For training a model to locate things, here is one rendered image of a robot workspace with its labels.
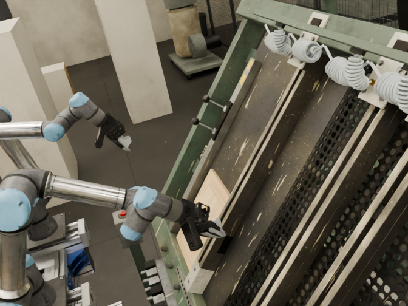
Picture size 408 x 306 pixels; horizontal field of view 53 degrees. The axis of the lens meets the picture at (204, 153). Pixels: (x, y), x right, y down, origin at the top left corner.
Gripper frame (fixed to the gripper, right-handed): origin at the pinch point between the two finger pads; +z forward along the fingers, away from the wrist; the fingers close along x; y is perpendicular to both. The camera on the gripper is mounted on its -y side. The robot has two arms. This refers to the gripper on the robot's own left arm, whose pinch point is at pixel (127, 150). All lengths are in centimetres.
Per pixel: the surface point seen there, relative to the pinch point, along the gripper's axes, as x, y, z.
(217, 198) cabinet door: -35, 19, 31
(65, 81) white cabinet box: 470, -100, 44
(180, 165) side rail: 11.4, 10.4, 32.2
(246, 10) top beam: 7, 86, -9
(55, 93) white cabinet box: 470, -126, 47
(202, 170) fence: -12.4, 20.6, 29.1
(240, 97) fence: -12, 57, 13
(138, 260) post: 7, -46, 59
